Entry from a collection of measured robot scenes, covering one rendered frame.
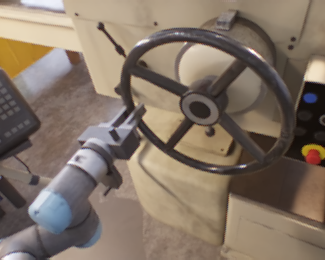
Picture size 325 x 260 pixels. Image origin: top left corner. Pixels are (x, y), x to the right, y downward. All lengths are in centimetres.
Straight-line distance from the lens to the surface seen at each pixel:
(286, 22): 69
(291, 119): 52
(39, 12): 157
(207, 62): 64
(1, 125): 98
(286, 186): 135
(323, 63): 69
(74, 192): 54
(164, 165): 140
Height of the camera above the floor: 170
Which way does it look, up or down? 45 degrees down
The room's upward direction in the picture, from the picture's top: 9 degrees counter-clockwise
